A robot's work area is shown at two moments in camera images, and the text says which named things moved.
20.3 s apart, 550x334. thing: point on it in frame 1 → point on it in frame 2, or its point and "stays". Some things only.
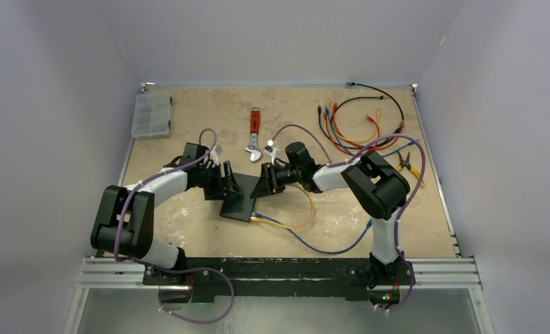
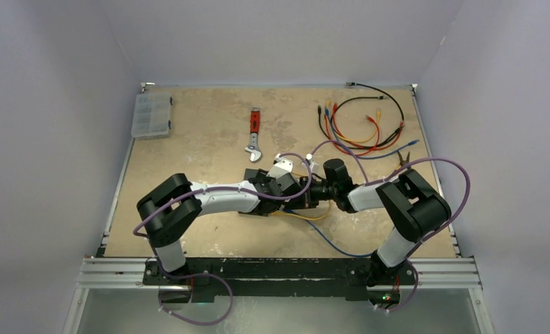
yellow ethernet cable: x=378 y=112 stays
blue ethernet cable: x=369 y=224 → x=352 y=255
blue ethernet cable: x=335 y=140 stays
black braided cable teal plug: x=356 y=83 stays
